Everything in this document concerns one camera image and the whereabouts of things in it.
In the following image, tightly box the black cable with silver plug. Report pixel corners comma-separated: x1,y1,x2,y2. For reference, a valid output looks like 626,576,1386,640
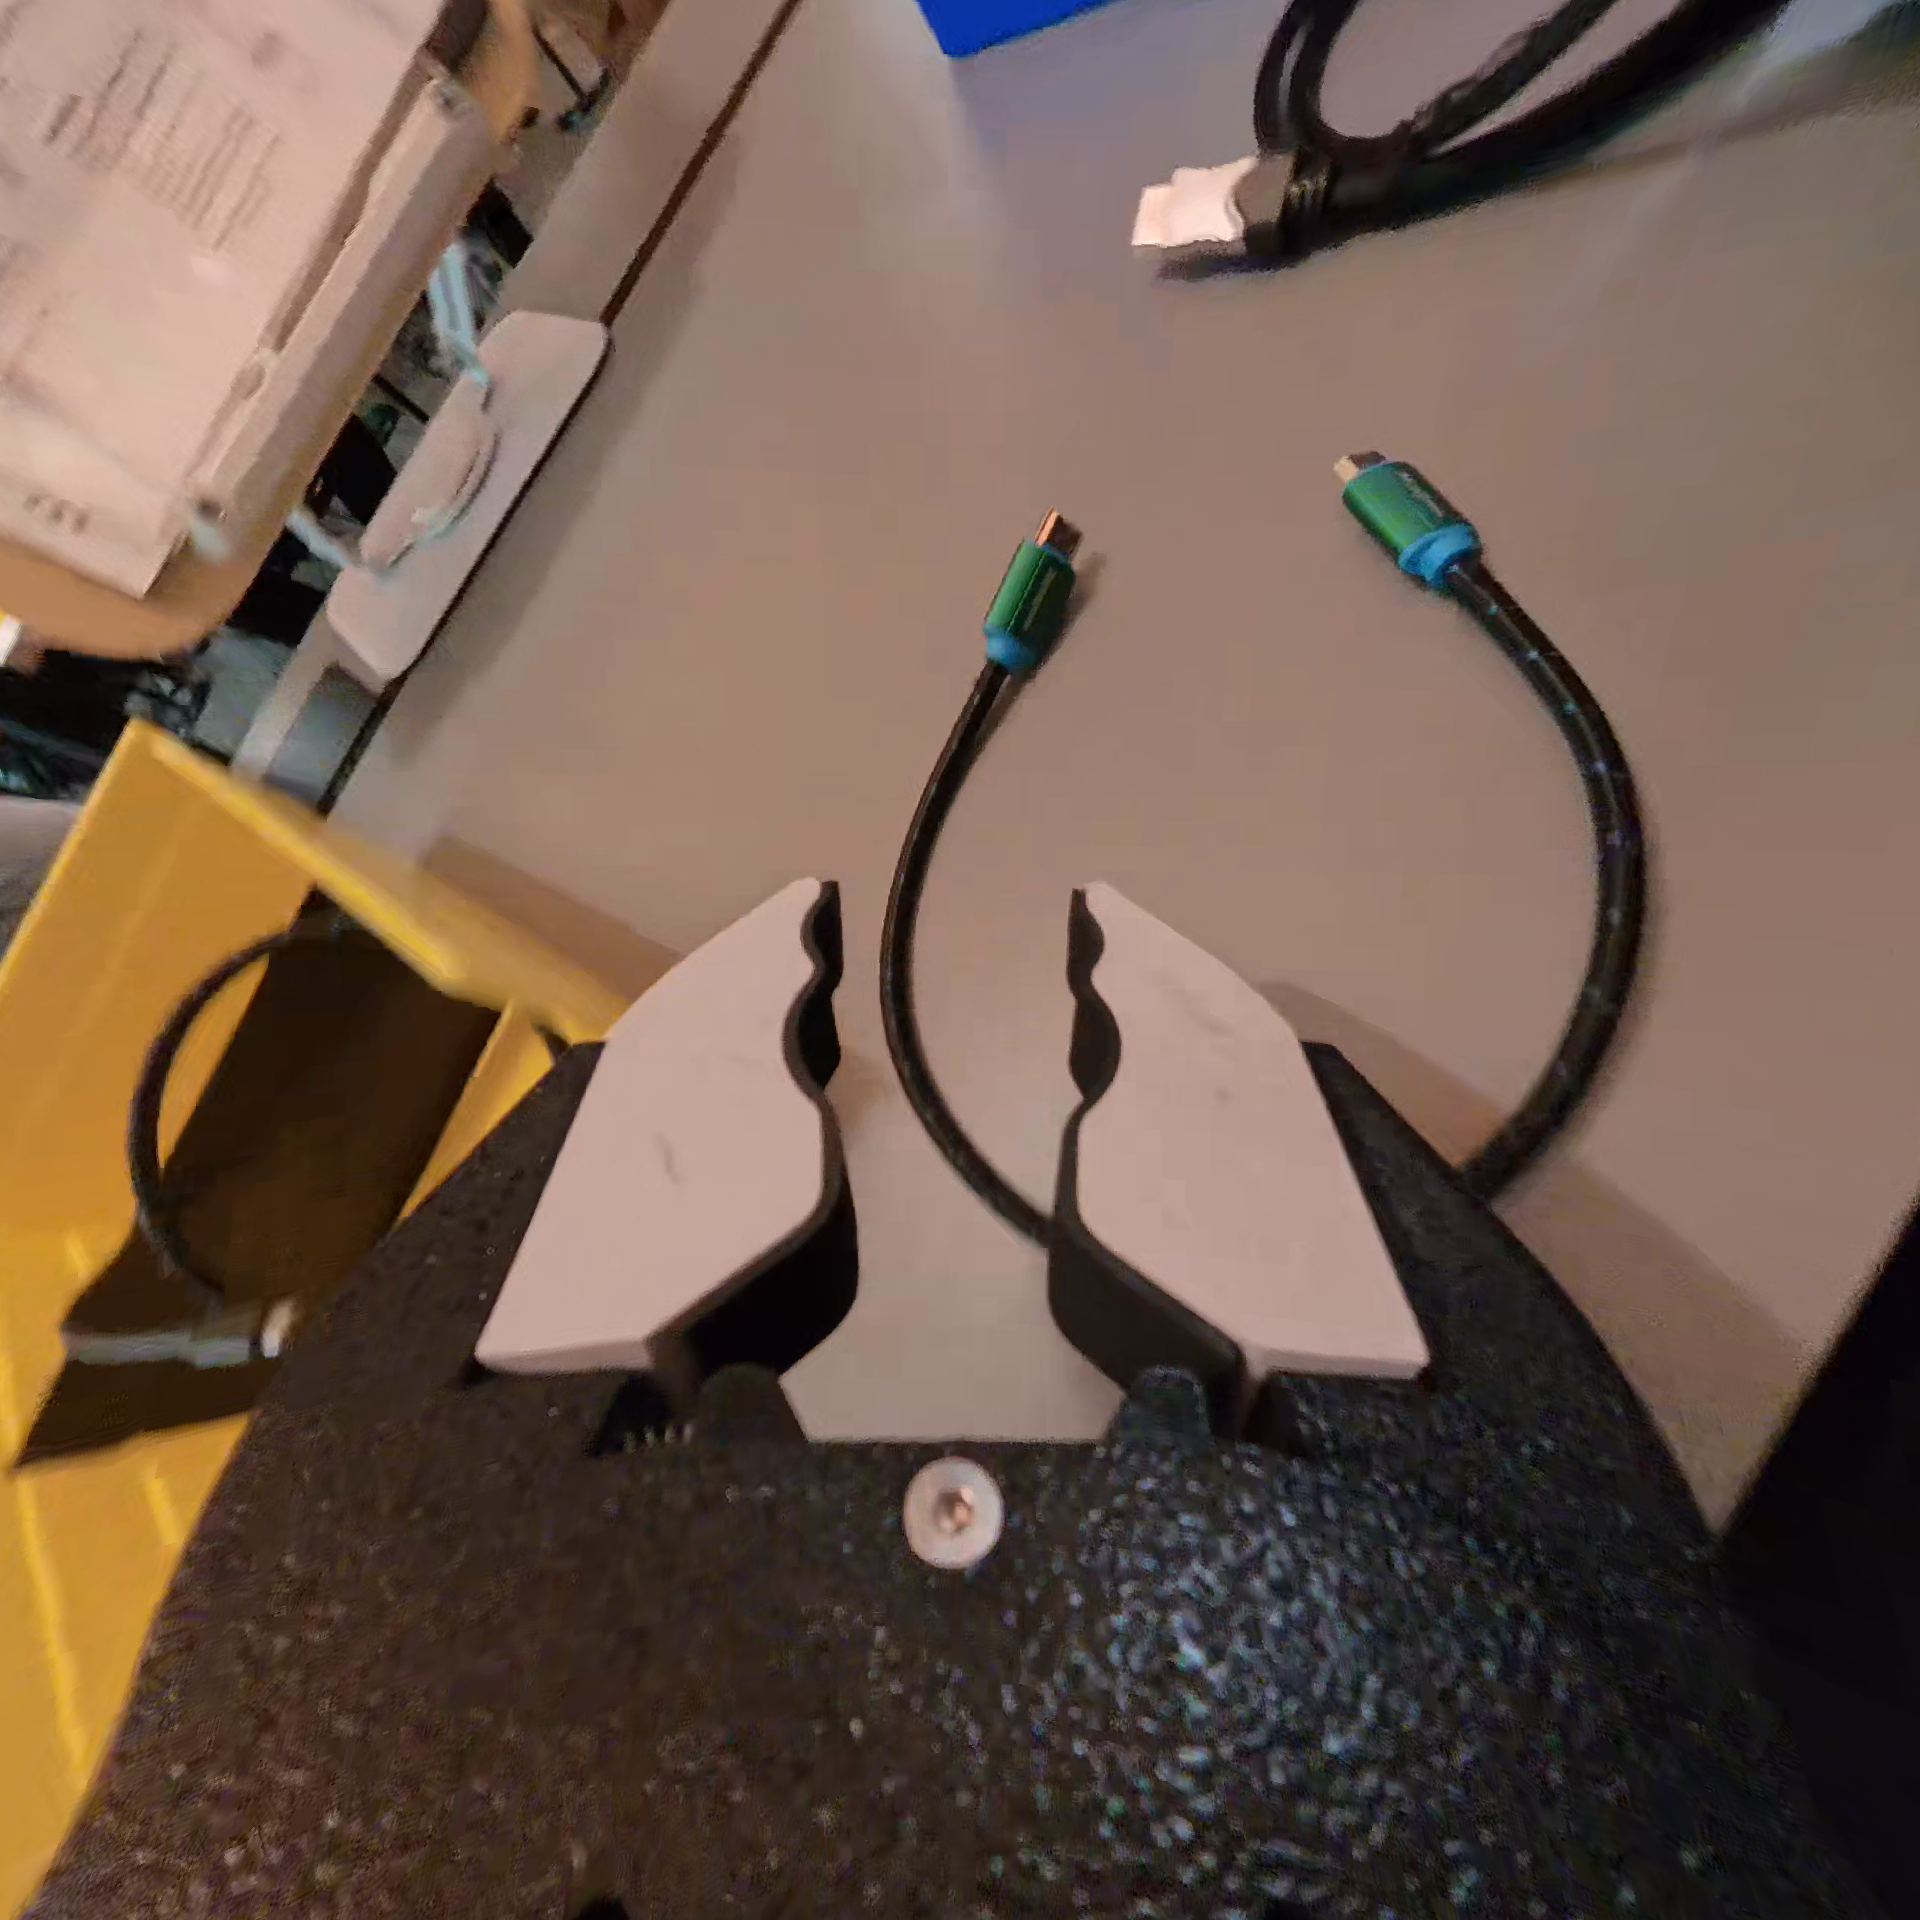
68,922,323,1375

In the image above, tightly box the wooden document board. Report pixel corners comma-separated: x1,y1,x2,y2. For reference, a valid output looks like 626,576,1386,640
0,0,542,662

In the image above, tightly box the yellow plastic bin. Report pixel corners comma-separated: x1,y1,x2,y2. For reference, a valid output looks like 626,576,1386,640
0,720,632,1920

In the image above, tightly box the black cable with green plugs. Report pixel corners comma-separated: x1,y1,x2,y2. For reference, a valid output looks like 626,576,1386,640
878,450,1648,1247

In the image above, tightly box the blue plastic bin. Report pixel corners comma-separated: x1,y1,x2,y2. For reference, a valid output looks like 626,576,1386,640
917,0,1098,60

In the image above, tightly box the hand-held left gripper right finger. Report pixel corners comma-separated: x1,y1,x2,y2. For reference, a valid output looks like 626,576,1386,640
1047,882,1429,1420

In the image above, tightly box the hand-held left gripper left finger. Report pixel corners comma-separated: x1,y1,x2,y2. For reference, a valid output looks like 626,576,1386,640
475,876,861,1385

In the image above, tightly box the black braided pigtail cable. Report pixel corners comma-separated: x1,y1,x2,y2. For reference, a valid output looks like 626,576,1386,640
1132,0,1802,279

